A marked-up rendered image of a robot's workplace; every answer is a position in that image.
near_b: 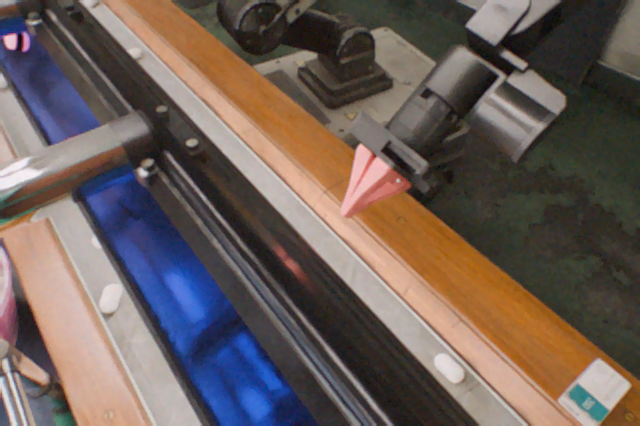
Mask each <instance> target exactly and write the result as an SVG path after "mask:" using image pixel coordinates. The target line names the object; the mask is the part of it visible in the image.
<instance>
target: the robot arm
mask: <svg viewBox="0 0 640 426"><path fill-rule="evenodd" d="M589 1H590V0H478V2H477V7H476V13H475V14H474V16H473V17H472V18H471V19H470V20H469V22H468V23H467V24H466V25H465V28H466V34H467V40H468V45H469V47H467V46H465V47H463V46H462V45H461V44H459V45H458V46H457V45H452V46H451V47H450V48H448V50H447V51H446V52H445V53H444V54H443V56H442V57H441V58H440V59H439V60H438V62H437V63H436V64H435V65H434V67H433V68H432V69H431V70H430V71H429V73H428V74H427V75H426V77H425V78H424V80H423V81H422V82H421V83H420V85H419V86H418V87H417V88H416V89H415V90H414V92H413V93H412V94H411V95H410V97H409V98H408V99H407V100H406V101H405V103H404V104H403V105H402V106H401V107H400V109H398V110H397V111H396V112H395V113H394V115H393V116H392V117H391V118H390V120H389V121H388V122H387V123H386V124H385V126H384V127H383V126H382V125H381V124H379V123H378V122H377V121H376V120H374V119H373V118H372V117H371V116H369V115H368V114H367V113H366V112H364V111H363V110H361V111H360V112H359V113H358V115H357V116H356V117H355V118H354V120H355V121H354V122H353V123H352V125H351V126H350V127H349V128H348V131H349V132H350V133H351V134H352V135H354V136H355V137H356V138H357V139H358V140H359V141H361V142H362V143H363V144H364V145H365V146H366V147H368V148H369V149H367V148H366V147H365V146H363V145H362V144H361V145H360V146H359V147H358V148H357V152H356V157H355V161H354V166H353V171H352V176H351V181H350V186H349V189H348V191H347V194H346V197H345V200H344V202H343V205H342V209H341V212H340V214H341V215H342V216H343V217H345V218H347V219H350V218H352V217H353V216H355V215H357V214H358V213H360V212H361V211H363V210H365V209H366V208H368V206H370V205H371V204H373V203H375V202H377V201H380V200H382V199H385V198H387V197H389V196H392V195H394V194H397V193H399V192H402V191H404V190H407V189H409V188H410V187H411V186H412V184H411V183H413V184H414V185H415V186H416V187H417V188H418V189H420V190H421V191H422V192H423V193H424V194H426V195H427V196H428V197H429V196H430V195H431V194H432V193H433V192H434V191H435V189H436V188H437V189H438V190H439V188H440V187H441V186H442V185H443V184H444V183H445V182H446V179H445V178H444V177H443V176H442V175H441V174H439V173H438V172H437V171H436V170H435V169H434V168H433V167H432V166H431V165H430V164H429V163H428V162H426V161H427V160H428V159H429V158H430V157H431V155H432V154H433V153H434V152H435V151H436V150H437V148H438V147H439V146H440V145H441V144H442V143H443V142H444V140H445V139H446V137H447V136H448V135H449V134H450V132H451V131H452V130H453V129H454V127H455V126H456V125H457V123H458V122H460V121H461V120H460V119H464V117H465V116H466V115H467V114H468V113H469V112H470V111H471V109H472V108H473V107H474V106H475V105H476V104H477V105H476V106H475V108H474V110H473V112H472V114H471V118H472V120H471V122H470V125H469V128H470V129H471V130H472V131H474V132H475V133H476V134H478V135H479V136H480V137H482V138H483V139H484V140H486V141H487V142H488V144H490V145H491V146H492V147H494V148H495V149H496V150H498V151H499V152H500V153H502V154H503V155H504V156H506V157H507V158H508V159H510V160H511V161H512V162H515V163H516V164H519V163H520V162H522V161H523V160H524V159H525V158H526V157H527V156H528V155H529V154H531V153H532V151H533V150H534V148H535V147H536V146H537V145H538V144H539V142H540V141H541V140H542V139H543V138H544V137H545V136H546V134H548V133H549V131H550V129H551V128H552V127H554V126H555V125H556V123H557V122H558V121H559V120H560V119H561V117H562V115H563V112H564V110H565V107H566V104H567V100H566V97H565V95H564V94H563V93H561V91H560V90H557V89H556V88H555V87H554V86H552V85H551V84H550V83H549V82H547V81H546V80H544V79H543V78H541V77H540V76H539V75H537V74H536V73H535V72H534V70H531V69H530V68H529V64H527V63H526V62H524V61H523V60H521V59H523V58H525V57H526V56H527V55H529V54H530V53H531V52H533V51H534V50H535V49H537V47H539V46H540V45H541V44H543V43H544V42H545V41H547V40H548V39H549V38H550V37H552V36H553V35H554V34H556V33H557V32H558V28H559V26H560V25H561V24H562V23H564V22H565V21H566V20H568V19H570V18H571V16H572V15H574V14H575V13H576V12H577V11H579V10H580V9H581V8H583V7H584V6H585V5H586V4H587V3H588V2H589ZM491 86H492V87H491ZM490 87H491V88H490ZM485 93H486V94H485ZM484 94H485V95H484ZM479 100H480V101H479ZM478 101H479V102H478ZM477 102H478V103H477ZM388 156H389V157H390V158H392V159H393V160H394V161H395V162H393V161H392V160H391V159H390V158H389V157H388ZM407 179H408V180H409V181H410V182H411V183H410V182H409V181H408V180H407Z"/></svg>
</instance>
